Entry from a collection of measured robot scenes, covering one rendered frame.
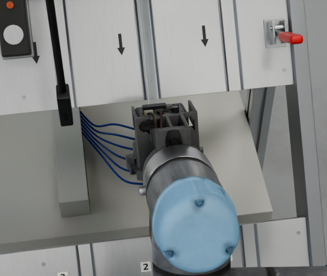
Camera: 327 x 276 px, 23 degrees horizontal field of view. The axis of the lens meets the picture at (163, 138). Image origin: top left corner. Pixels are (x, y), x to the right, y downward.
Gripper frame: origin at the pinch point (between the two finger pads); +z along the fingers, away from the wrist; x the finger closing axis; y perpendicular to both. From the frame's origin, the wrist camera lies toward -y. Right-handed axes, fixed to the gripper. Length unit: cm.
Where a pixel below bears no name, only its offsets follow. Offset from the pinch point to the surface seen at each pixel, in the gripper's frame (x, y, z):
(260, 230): -12.6, -13.8, -2.2
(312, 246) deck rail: -19.2, -16.1, -3.9
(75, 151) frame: 11.5, -11.7, 34.2
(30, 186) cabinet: 19.9, -17.2, 34.0
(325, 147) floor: -56, -43, 108
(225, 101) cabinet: -18, -9, 46
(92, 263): 10.2, -15.3, -2.6
